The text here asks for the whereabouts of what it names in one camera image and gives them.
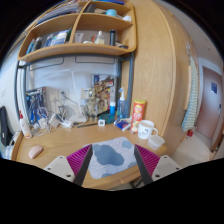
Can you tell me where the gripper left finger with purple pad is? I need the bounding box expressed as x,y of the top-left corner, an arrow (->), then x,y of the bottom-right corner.
43,144 -> 94,187

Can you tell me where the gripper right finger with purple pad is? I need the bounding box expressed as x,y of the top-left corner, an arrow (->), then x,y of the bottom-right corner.
133,144 -> 183,186

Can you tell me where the blue grey mouse pad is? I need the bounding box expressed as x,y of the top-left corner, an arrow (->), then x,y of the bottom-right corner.
88,137 -> 137,179

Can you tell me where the pink computer mouse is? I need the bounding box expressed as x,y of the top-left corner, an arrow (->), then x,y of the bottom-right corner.
29,145 -> 43,159

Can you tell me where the clear plastic cup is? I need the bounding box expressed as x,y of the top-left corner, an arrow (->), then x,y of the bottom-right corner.
148,135 -> 165,150

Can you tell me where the white mug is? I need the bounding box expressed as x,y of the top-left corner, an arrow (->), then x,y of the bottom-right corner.
138,120 -> 158,139

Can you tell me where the white power adapter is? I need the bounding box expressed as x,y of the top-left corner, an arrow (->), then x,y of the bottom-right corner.
61,120 -> 73,128

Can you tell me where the small white cube clock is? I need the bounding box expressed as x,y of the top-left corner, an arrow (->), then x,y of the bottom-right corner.
98,119 -> 105,126

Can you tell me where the dark green round object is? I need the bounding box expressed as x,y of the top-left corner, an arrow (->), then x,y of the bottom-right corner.
99,114 -> 115,124

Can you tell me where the green white hanging towel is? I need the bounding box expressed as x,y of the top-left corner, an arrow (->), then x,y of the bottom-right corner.
182,58 -> 198,132

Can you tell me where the small robot figure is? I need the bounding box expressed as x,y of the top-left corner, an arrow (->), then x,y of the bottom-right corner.
87,99 -> 97,122

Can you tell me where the red chips can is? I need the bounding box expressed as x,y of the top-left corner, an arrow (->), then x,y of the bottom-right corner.
131,100 -> 146,133

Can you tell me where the white bottle red cap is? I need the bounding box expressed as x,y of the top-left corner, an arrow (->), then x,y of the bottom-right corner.
19,113 -> 32,138

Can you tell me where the blue spray bottle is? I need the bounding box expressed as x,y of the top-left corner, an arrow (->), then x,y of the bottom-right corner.
117,87 -> 127,118

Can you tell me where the brown door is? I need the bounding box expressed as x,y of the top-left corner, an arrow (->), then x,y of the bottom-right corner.
197,67 -> 222,139

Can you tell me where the robot model kit box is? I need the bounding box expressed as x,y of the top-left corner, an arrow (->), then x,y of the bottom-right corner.
26,87 -> 47,124

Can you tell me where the black bag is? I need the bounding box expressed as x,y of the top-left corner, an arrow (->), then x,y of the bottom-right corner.
0,106 -> 12,146

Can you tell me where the colourful poster box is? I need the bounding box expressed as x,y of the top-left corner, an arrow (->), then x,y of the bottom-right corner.
92,74 -> 117,114

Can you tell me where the white bottle on shelf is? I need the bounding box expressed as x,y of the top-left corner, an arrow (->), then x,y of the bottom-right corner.
94,31 -> 105,44

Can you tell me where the black bottle on shelf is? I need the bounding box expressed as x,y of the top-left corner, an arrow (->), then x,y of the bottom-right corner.
110,29 -> 116,46

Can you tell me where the wooden wall shelf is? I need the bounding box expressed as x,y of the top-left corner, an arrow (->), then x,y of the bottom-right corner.
18,0 -> 136,62

